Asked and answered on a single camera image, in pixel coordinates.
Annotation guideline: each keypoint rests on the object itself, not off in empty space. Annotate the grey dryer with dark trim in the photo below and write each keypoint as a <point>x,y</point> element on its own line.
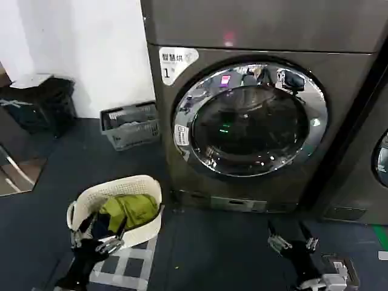
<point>357,169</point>

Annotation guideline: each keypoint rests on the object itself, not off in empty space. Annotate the grey front-load dryer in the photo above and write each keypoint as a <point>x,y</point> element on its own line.
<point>272,27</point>

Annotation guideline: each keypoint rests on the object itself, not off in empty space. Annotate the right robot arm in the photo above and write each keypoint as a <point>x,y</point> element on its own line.
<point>321,283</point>

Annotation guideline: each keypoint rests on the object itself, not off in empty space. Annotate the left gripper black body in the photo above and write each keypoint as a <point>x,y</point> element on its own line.
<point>86,254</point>

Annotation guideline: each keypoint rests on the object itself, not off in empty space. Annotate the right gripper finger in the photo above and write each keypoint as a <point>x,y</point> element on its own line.
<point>312,244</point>
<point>277,242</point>

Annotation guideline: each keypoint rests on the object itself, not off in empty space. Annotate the green floor tape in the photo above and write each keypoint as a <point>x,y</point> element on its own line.
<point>382,236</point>

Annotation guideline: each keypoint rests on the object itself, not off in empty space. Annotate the black plastic crate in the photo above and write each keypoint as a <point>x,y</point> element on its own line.
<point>51,106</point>

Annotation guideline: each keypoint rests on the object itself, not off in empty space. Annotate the white number label sticker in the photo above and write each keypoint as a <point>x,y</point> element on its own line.
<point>177,59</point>

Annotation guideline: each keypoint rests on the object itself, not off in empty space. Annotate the metal floor socket box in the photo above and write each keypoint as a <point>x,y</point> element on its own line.
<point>348,266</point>

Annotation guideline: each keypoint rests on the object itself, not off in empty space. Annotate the grey white checked floor mat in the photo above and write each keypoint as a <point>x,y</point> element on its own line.
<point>133,263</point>

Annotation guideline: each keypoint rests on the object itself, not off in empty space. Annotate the grey slotted plastic basket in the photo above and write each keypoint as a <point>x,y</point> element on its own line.
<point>136,135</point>

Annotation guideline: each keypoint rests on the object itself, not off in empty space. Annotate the white perforated laundry basket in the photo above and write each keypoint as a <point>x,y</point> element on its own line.
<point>121,185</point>

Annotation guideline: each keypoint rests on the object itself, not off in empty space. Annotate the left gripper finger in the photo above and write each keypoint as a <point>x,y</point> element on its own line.
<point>79,234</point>
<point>109,243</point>

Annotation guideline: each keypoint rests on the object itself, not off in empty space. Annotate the olive green garment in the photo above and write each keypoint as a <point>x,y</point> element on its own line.
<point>136,209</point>

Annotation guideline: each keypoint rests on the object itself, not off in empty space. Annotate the round dryer door dark glass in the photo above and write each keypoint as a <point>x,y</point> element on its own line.
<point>382,154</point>

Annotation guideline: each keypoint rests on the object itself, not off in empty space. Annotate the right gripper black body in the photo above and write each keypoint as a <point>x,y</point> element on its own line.
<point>304,259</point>

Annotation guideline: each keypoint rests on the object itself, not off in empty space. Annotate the dark navy garment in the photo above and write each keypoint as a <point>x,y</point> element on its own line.
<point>101,225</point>

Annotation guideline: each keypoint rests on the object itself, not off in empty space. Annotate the small white door sticker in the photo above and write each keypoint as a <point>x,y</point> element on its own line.
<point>182,134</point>

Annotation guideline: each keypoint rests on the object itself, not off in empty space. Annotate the brown mirrored board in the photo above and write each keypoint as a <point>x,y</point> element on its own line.
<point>15,157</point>

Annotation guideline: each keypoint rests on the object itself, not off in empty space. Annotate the round chrome glass dryer door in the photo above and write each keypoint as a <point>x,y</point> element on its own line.
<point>315,121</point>

